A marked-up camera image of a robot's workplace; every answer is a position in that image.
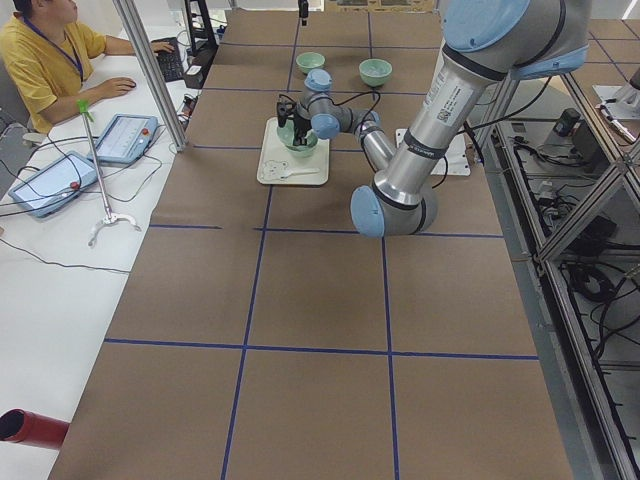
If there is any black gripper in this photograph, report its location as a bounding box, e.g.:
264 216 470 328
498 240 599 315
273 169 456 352
276 99 311 146

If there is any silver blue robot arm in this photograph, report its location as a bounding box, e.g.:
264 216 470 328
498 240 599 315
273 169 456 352
276 0 592 237

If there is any cream bear tray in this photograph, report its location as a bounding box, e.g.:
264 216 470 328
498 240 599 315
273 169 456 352
256 117 330 186

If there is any white plastic spoon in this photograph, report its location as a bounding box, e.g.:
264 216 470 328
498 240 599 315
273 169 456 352
278 168 320 180

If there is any green bowl with ice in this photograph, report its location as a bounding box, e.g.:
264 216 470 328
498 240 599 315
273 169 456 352
358 58 393 88

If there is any black keyboard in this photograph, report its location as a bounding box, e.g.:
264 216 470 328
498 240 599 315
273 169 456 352
156 37 184 82

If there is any far teach pendant tablet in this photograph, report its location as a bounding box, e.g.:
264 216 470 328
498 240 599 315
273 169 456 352
95 114 159 165

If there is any teach pendant tablet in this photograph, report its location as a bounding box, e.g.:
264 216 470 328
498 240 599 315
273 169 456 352
95 114 159 165
9 151 97 218

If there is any brown paper table cover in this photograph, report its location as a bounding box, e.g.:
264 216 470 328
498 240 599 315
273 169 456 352
51 12 572 479

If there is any grabber stick with green tip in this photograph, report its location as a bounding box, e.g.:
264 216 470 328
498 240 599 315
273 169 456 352
76 99 141 247

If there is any near teach pendant tablet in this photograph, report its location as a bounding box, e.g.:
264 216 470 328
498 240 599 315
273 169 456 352
9 151 97 218

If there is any person in yellow shirt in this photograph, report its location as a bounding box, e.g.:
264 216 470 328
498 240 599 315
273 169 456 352
0 0 176 135

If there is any red cylinder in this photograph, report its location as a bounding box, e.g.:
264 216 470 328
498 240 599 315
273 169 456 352
1 409 70 450

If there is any aluminium frame column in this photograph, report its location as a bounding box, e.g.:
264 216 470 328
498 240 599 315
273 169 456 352
113 0 187 152

